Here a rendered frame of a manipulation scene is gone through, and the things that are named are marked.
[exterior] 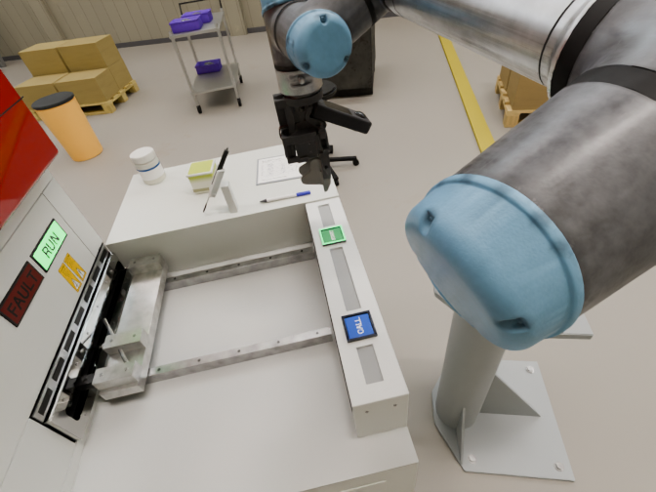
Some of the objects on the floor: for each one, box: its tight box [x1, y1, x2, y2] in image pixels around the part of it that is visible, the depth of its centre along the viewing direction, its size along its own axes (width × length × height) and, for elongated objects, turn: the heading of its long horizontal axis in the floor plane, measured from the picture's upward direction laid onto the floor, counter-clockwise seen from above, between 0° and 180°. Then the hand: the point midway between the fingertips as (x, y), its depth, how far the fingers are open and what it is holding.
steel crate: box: [322, 24, 376, 98], centre depth 392 cm, size 82×101×68 cm
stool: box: [322, 80, 359, 186], centre depth 266 cm, size 54×51×64 cm
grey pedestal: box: [431, 286, 594, 482], centre depth 115 cm, size 51×44×82 cm
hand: (328, 184), depth 76 cm, fingers closed
